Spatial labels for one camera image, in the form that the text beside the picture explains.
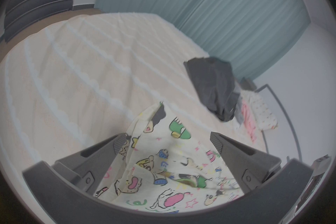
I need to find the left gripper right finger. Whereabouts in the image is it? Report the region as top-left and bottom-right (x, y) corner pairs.
(210, 132), (282, 194)

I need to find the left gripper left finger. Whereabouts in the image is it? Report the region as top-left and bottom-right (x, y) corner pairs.
(54, 133), (128, 194)

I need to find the white printed pyjama garment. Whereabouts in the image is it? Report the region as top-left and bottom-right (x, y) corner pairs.
(93, 102), (246, 214)

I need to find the bed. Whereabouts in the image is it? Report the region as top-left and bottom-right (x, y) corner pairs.
(0, 12), (302, 173)

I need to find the pink garment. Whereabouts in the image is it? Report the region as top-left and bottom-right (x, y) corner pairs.
(240, 102), (259, 141)

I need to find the white printed pillow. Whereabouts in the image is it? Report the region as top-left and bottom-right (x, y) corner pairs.
(241, 89), (279, 131)

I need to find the black garment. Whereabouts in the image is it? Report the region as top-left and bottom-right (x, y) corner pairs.
(183, 57), (240, 121)

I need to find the black chest of drawers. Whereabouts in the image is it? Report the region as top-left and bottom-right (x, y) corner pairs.
(4, 0), (80, 43)

